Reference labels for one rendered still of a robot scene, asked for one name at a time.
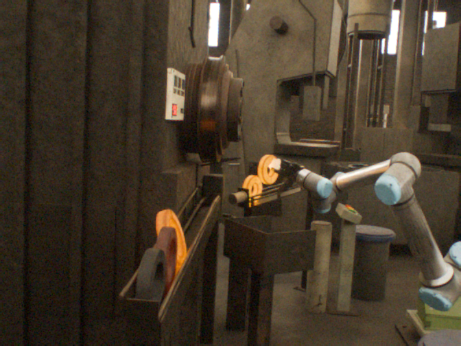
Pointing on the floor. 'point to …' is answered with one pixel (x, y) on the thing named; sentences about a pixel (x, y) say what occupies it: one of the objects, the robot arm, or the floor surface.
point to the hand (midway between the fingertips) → (269, 165)
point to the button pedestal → (345, 263)
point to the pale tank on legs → (365, 18)
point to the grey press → (442, 100)
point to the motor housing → (237, 296)
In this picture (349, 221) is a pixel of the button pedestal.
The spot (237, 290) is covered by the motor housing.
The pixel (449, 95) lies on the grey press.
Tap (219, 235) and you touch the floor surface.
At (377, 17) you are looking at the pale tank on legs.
